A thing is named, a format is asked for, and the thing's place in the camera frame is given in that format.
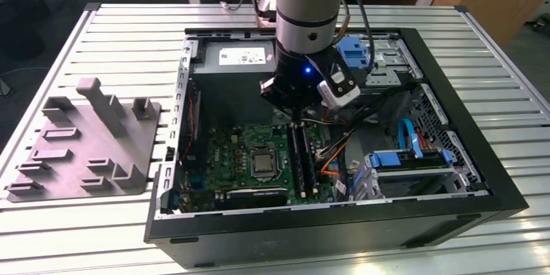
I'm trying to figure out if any grey power supply box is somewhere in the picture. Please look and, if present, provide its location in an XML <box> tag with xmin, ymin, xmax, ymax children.
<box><xmin>188</xmin><ymin>40</ymin><xmax>279</xmax><ymax>126</ymax></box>

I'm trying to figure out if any blue drive latch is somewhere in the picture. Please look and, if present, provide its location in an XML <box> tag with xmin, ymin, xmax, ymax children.
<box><xmin>336</xmin><ymin>37</ymin><xmax>372</xmax><ymax>70</ymax></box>

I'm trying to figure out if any metal optical drive cage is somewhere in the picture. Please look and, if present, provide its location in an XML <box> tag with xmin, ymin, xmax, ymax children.
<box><xmin>333</xmin><ymin>34</ymin><xmax>425</xmax><ymax>109</ymax></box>

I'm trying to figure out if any black CPU socket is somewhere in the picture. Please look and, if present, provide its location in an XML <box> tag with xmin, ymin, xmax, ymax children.
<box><xmin>245</xmin><ymin>145</ymin><xmax>283</xmax><ymax>184</ymax></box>

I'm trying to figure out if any silver CPU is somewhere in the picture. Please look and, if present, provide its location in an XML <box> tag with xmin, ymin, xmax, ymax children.
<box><xmin>249</xmin><ymin>153</ymin><xmax>276</xmax><ymax>173</ymax></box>

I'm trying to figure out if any green motherboard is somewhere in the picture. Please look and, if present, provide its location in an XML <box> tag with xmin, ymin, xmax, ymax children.
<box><xmin>173</xmin><ymin>122</ymin><xmax>344</xmax><ymax>213</ymax></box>

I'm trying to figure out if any black case fan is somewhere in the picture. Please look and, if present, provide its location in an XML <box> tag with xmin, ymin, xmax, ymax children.
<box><xmin>184</xmin><ymin>80</ymin><xmax>204</xmax><ymax>165</ymax></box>

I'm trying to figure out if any hard disk in blue carrier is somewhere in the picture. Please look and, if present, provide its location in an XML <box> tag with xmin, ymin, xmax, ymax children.
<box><xmin>368</xmin><ymin>148</ymin><xmax>452</xmax><ymax>171</ymax></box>

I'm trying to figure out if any black graphics card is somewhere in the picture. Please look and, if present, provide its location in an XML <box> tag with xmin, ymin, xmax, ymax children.
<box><xmin>213</xmin><ymin>187</ymin><xmax>289</xmax><ymax>211</ymax></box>

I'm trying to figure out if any black PC case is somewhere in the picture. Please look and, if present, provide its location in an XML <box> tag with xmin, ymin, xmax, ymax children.
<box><xmin>142</xmin><ymin>26</ymin><xmax>530</xmax><ymax>269</ymax></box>

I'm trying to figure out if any metal disk bay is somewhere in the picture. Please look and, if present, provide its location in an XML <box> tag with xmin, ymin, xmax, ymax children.
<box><xmin>363</xmin><ymin>155</ymin><xmax>474</xmax><ymax>199</ymax></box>

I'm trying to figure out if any grey parts rack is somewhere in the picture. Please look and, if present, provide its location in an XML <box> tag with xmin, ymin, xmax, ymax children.
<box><xmin>4</xmin><ymin>77</ymin><xmax>162</xmax><ymax>204</ymax></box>

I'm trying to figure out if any black office chair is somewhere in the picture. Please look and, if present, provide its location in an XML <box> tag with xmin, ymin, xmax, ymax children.
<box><xmin>0</xmin><ymin>0</ymin><xmax>49</xmax><ymax>61</ymax></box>

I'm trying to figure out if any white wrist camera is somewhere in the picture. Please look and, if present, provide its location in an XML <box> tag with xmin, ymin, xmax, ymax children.
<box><xmin>316</xmin><ymin>70</ymin><xmax>363</xmax><ymax>109</ymax></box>

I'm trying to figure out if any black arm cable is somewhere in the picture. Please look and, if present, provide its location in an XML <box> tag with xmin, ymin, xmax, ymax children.
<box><xmin>341</xmin><ymin>0</ymin><xmax>380</xmax><ymax>73</ymax></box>

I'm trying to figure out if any orange wire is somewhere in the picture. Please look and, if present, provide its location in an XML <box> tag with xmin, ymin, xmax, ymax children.
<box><xmin>320</xmin><ymin>155</ymin><xmax>345</xmax><ymax>180</ymax></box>

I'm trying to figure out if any blue flat wire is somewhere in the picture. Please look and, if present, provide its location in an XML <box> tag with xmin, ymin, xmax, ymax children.
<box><xmin>397</xmin><ymin>117</ymin><xmax>425</xmax><ymax>159</ymax></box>

